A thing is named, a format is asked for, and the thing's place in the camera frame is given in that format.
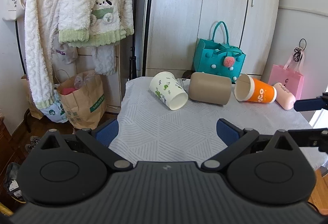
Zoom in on white paper cup green pattern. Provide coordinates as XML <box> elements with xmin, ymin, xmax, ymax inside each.
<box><xmin>149</xmin><ymin>71</ymin><xmax>188</xmax><ymax>111</ymax></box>

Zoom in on pink plastic cup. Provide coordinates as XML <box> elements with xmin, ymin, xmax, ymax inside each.
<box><xmin>274</xmin><ymin>82</ymin><xmax>296</xmax><ymax>111</ymax></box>

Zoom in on orange paper cup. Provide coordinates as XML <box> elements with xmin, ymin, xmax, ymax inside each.
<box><xmin>234</xmin><ymin>74</ymin><xmax>277</xmax><ymax>103</ymax></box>

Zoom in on tan cylindrical cup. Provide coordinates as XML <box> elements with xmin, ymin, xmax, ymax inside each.
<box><xmin>188</xmin><ymin>72</ymin><xmax>232</xmax><ymax>106</ymax></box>

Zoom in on pink gift bag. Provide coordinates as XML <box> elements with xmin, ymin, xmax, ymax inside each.
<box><xmin>268</xmin><ymin>55</ymin><xmax>305</xmax><ymax>100</ymax></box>

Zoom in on brown paper shopping bag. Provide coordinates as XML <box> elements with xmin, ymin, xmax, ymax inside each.
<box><xmin>57</xmin><ymin>70</ymin><xmax>107</xmax><ymax>130</ymax></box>

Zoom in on white green plastic bag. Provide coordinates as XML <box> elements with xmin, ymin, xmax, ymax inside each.
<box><xmin>41</xmin><ymin>89</ymin><xmax>68</xmax><ymax>123</ymax></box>

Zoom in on white patterned tablecloth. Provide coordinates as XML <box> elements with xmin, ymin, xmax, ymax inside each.
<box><xmin>109</xmin><ymin>77</ymin><xmax>311</xmax><ymax>164</ymax></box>

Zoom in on shoes on floor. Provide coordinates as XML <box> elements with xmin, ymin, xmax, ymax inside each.
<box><xmin>25</xmin><ymin>136</ymin><xmax>41</xmax><ymax>153</ymax></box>

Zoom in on teal felt handbag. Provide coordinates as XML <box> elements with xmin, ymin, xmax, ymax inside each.
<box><xmin>193</xmin><ymin>21</ymin><xmax>246</xmax><ymax>83</ymax></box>

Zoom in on white fluffy robe green trim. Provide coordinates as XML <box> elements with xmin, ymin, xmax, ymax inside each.
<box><xmin>24</xmin><ymin>0</ymin><xmax>134</xmax><ymax>110</ymax></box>

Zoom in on white wardrobe cabinet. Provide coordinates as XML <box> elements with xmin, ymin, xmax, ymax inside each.
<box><xmin>142</xmin><ymin>0</ymin><xmax>279</xmax><ymax>78</ymax></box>

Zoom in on black clothes rack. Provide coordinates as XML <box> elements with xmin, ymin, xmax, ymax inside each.
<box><xmin>9</xmin><ymin>0</ymin><xmax>157</xmax><ymax>81</ymax></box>

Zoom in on black hair ties on hook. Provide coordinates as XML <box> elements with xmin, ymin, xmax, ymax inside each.
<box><xmin>293</xmin><ymin>38</ymin><xmax>308</xmax><ymax>63</ymax></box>

